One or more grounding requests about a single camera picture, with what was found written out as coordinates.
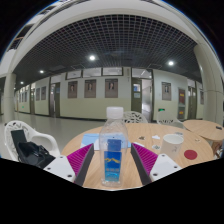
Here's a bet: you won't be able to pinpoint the flat round red coaster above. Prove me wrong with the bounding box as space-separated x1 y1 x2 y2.
183 149 199 160

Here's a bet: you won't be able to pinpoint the round wooden side table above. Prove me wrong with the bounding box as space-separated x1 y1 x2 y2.
182 119 224 154

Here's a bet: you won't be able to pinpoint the white plastic armchair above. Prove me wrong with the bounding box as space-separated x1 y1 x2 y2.
3 119 62 161

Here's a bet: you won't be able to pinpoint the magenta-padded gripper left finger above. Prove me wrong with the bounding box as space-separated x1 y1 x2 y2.
43 143 96 187

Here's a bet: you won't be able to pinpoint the black bag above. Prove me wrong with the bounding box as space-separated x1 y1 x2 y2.
10 129 56 169

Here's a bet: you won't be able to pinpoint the white cup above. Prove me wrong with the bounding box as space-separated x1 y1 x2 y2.
159 133 185 163

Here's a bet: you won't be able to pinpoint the framed wall pictures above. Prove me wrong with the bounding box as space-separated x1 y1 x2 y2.
18 78 206 106

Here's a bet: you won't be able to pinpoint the clear blue-label water bottle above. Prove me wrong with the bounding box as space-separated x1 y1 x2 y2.
98 106 130 187

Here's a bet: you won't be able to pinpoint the white lattice-back chair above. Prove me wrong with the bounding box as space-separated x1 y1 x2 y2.
122 110 149 124
156 117 186 129

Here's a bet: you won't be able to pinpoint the ceiling lights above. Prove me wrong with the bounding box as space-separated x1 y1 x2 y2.
18 53 176 87

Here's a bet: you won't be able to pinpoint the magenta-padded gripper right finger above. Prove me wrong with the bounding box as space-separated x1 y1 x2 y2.
130 142 183 186

